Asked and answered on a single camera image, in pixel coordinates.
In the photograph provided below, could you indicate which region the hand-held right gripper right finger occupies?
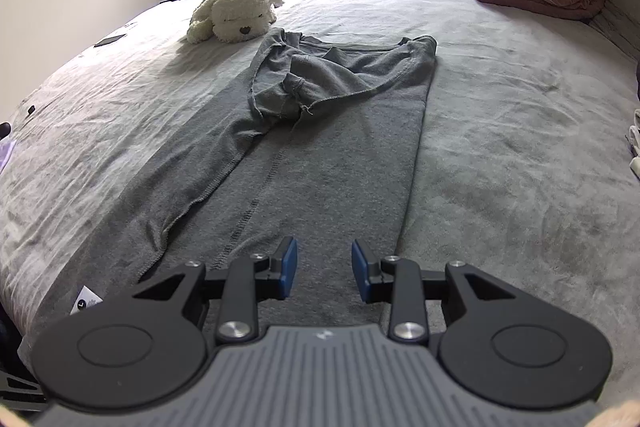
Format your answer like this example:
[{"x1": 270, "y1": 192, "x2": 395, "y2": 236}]
[{"x1": 351, "y1": 239, "x2": 521, "y2": 343}]

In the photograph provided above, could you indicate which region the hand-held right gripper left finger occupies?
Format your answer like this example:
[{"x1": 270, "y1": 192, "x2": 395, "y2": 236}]
[{"x1": 131, "y1": 236, "x2": 299, "y2": 343}]

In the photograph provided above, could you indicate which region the grey shirt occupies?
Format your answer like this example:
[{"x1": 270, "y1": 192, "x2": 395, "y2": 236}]
[{"x1": 20, "y1": 27, "x2": 438, "y2": 343}]

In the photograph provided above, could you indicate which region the stack of folded clothes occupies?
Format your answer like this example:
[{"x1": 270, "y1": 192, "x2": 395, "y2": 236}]
[{"x1": 625, "y1": 107, "x2": 640, "y2": 180}]

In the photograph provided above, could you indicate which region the white plush dog toy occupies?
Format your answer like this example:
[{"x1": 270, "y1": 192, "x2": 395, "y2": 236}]
[{"x1": 186, "y1": 0, "x2": 285, "y2": 45}]

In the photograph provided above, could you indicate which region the purple cloth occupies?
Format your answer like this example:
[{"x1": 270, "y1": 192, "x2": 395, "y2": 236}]
[{"x1": 0, "y1": 139, "x2": 18, "y2": 172}]

